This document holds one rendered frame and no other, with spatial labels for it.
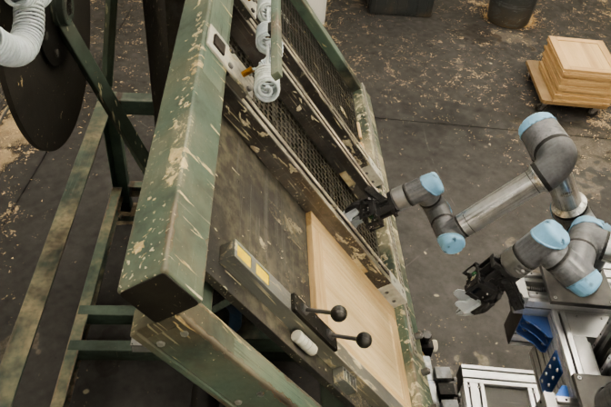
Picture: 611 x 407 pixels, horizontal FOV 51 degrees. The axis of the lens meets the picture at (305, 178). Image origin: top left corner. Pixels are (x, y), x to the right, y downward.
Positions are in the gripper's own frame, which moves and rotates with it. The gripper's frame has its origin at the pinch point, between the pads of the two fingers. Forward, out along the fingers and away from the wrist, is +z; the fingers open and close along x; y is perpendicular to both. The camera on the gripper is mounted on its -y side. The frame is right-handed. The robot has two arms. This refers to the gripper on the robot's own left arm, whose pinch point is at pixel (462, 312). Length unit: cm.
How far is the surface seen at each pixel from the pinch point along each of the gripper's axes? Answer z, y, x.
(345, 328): 25.8, 19.2, -1.2
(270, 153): 7, 59, -31
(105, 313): 166, 63, -73
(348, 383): 21.5, 20.5, 18.9
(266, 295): 6, 53, 18
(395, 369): 40.5, -8.8, -7.7
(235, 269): 2, 63, 19
